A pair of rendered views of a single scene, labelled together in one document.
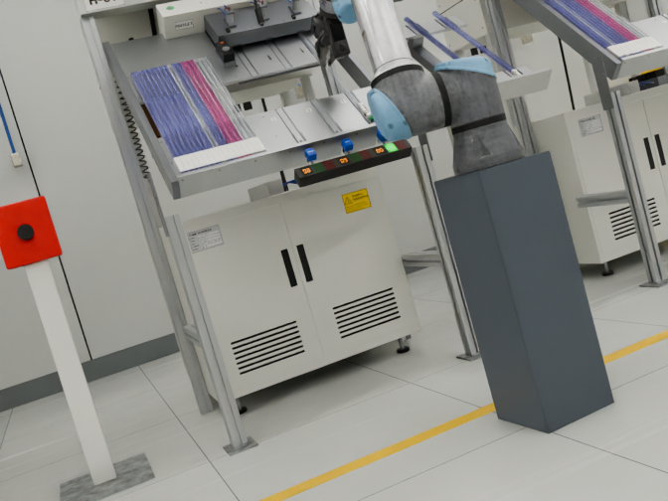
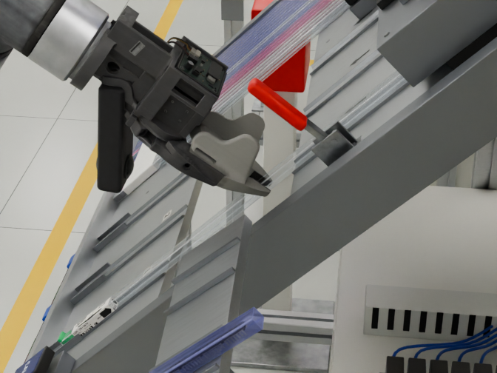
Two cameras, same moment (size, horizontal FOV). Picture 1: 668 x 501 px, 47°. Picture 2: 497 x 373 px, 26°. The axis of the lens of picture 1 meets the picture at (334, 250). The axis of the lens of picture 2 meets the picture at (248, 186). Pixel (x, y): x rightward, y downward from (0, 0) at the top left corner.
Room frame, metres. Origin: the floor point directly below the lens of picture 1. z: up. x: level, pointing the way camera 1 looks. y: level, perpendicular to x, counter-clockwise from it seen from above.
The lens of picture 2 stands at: (2.80, -0.94, 1.49)
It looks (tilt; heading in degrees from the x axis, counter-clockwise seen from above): 31 degrees down; 116
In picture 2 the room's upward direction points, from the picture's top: straight up
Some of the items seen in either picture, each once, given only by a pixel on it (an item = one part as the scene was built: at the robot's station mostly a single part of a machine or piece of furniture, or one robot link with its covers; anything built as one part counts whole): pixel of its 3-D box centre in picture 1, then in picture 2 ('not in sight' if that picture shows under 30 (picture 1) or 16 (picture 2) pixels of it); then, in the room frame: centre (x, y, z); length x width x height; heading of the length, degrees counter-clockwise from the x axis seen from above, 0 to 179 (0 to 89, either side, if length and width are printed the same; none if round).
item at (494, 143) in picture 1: (483, 143); not in sight; (1.64, -0.37, 0.60); 0.15 x 0.15 x 0.10
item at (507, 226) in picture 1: (522, 290); not in sight; (1.64, -0.37, 0.27); 0.18 x 0.18 x 0.55; 22
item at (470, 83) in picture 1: (466, 90); not in sight; (1.64, -0.36, 0.72); 0.13 x 0.12 x 0.14; 92
